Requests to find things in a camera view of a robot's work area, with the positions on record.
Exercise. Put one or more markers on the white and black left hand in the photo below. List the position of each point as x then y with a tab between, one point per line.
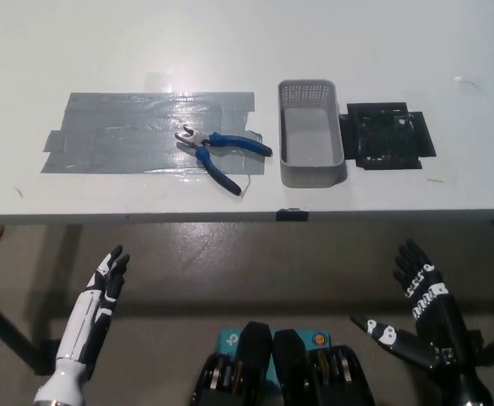
86	317

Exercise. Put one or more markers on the black right hand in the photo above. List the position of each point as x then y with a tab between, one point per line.
437	325

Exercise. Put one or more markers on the black robot torso teal tops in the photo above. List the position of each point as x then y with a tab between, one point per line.
289	372

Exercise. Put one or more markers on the grey plastic basket container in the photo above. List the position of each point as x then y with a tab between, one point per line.
310	175

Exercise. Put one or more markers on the black tape patch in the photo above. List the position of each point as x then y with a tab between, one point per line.
384	139

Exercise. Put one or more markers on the grey duct tape patch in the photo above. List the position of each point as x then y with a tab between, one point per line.
124	135

